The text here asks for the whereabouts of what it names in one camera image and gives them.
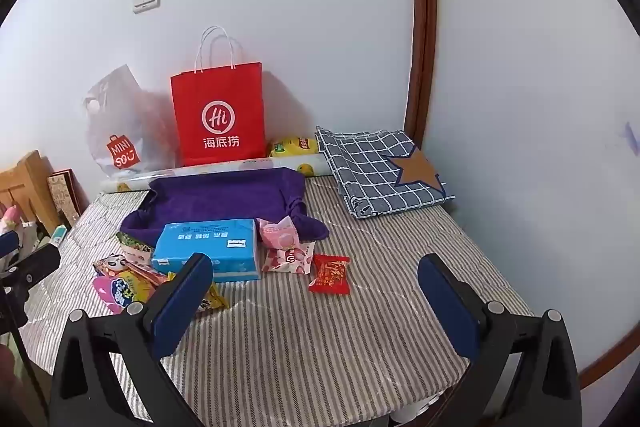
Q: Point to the rolled lemon print mat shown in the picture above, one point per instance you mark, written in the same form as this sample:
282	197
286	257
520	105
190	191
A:
130	182

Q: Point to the brown wooden door frame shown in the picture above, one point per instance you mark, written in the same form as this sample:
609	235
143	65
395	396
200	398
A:
422	7

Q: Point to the striped mattress pad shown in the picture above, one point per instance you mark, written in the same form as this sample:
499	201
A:
320	347

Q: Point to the pink strawberry snack packet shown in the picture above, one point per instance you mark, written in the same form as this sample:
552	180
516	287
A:
292	259

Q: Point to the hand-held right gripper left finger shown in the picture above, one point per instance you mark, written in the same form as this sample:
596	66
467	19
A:
177	307

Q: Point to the red snack packet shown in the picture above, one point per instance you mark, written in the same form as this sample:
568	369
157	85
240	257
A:
329	274

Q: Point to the wooden headboard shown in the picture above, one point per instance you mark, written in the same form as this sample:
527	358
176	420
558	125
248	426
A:
25	179

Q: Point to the light blue white pack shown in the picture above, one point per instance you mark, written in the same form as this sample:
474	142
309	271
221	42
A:
62	235

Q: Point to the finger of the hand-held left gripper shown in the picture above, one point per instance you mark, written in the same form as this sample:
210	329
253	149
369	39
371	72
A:
6	244
37	263

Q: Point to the red paper bag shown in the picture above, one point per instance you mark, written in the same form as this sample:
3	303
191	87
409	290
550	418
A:
217	117

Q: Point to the yellow green snack packet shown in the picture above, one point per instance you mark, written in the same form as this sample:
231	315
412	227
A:
292	146

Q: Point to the white plastic shopping bag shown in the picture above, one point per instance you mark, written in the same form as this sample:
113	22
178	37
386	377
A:
120	127

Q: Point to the pink white plush toy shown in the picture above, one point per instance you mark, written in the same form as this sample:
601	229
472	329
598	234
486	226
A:
9	222

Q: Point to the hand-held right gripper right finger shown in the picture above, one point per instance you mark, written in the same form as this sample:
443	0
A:
445	307

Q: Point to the plaid cloth bag with star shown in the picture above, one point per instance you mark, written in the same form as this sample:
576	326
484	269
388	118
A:
370	172

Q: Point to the pink owl snack packet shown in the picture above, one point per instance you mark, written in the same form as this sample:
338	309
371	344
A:
116	264

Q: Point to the blue tissue pack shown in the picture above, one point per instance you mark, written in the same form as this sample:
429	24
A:
205	247

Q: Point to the brown wooden trim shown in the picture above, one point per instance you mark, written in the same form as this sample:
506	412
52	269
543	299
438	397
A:
612	357

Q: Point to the pink yellow potato sticks bag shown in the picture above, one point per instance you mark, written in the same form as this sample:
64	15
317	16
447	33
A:
122	292

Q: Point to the purple fabric basket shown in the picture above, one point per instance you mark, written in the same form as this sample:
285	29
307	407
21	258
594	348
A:
220	202

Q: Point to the pink candy packet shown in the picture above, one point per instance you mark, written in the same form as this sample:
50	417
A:
278	233

